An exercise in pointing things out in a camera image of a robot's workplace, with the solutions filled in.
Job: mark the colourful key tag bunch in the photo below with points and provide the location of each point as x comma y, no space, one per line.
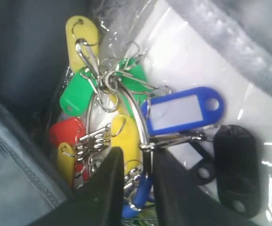
110,103

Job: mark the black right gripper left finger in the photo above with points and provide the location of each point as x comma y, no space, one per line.
98,203

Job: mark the clear plastic bag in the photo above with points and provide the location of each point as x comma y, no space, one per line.
226,44

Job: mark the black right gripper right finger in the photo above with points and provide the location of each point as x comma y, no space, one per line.
180,202

